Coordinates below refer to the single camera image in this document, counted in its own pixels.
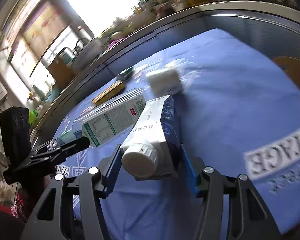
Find blue white milk carton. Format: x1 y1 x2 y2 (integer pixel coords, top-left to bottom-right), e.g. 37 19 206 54
120 95 181 180

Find grey kitchen counter cabinets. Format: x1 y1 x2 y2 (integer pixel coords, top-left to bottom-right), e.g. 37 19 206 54
30 0 300 146

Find clear plastic water bottle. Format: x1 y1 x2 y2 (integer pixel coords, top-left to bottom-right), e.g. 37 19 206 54
46 88 146 151

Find green plastic cup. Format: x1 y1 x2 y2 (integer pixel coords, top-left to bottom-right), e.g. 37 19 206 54
29 109 38 125

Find blue printed tablecloth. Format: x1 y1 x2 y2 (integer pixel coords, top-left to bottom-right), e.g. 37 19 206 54
50 28 300 240

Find yellow red flat box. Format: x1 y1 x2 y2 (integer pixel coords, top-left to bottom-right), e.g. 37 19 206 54
91 81 126 106

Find white teal sponge pack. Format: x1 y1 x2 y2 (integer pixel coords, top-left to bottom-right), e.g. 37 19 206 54
146 68 182 97

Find green white torn wrapper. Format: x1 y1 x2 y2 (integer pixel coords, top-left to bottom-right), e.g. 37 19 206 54
116 67 134 81

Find wooden cutting board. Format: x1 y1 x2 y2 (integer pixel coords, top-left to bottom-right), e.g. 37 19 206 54
47 56 75 89

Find white oval basin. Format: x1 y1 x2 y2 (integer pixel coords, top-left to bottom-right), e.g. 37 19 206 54
70 38 103 75

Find wooden chair back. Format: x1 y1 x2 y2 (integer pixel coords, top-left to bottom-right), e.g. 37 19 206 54
273 56 300 89

